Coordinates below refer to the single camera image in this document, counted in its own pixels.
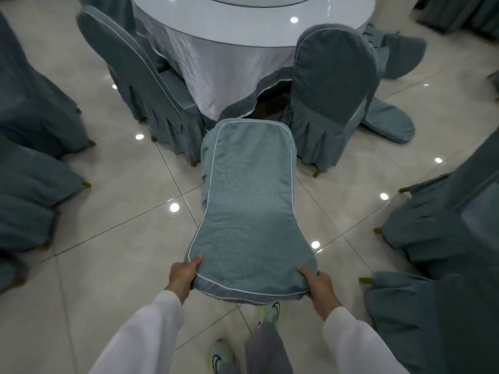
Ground person's left hand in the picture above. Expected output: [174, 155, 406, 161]
[164, 254, 203, 306]

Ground person's right hand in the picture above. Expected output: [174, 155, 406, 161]
[297, 266, 344, 322]

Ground person's left forearm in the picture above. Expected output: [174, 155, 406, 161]
[88, 290, 184, 374]

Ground person's right forearm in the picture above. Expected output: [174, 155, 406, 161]
[321, 306, 410, 374]

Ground person's right shoe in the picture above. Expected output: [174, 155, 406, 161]
[259, 301, 281, 328]

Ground person's shoe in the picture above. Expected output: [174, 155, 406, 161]
[209, 338, 236, 374]
[259, 301, 281, 328]

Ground person's grey trousers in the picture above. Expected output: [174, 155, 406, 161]
[243, 322, 295, 374]

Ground person's left shoe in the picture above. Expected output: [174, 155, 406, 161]
[209, 338, 236, 374]

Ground round white clothed table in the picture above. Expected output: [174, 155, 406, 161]
[130, 0, 377, 121]

